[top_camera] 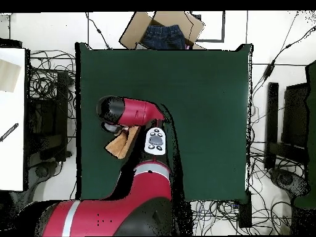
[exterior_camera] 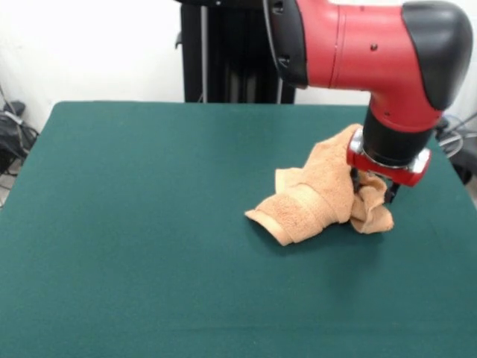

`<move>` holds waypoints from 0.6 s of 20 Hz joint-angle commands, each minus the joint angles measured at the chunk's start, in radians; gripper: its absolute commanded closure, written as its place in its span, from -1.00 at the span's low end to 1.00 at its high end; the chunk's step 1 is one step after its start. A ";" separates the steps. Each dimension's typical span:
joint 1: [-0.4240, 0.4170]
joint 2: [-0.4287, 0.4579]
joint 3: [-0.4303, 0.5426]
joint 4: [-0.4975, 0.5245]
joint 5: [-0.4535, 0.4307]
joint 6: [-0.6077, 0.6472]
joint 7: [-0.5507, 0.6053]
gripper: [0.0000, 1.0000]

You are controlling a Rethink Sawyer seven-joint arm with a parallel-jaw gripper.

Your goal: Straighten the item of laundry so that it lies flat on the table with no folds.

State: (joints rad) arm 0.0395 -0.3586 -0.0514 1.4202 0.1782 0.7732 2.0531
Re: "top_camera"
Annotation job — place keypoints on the tan terry towel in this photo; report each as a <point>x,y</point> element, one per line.
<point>121,145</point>

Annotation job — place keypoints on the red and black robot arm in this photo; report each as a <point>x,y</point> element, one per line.
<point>138,112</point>

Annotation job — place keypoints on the black flat panel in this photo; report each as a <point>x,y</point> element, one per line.
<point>295,116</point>

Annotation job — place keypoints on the black equipment rack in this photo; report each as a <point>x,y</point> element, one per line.
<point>47,118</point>

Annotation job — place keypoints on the brown cardboard box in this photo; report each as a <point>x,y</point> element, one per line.
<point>133,32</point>

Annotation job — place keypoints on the dark green table cloth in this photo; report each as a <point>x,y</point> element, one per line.
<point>209,111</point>

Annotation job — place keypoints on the black striped strip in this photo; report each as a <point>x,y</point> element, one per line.
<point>9,132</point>

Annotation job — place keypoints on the white table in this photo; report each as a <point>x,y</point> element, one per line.
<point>12,160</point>

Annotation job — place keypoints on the blue denim jeans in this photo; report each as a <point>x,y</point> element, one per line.
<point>163,37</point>

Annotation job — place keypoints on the beige block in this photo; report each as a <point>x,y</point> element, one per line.
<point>8,75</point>

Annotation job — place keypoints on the small black box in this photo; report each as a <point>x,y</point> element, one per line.
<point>245,209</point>

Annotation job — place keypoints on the black upright bar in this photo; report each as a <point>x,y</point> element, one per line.
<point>271,123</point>

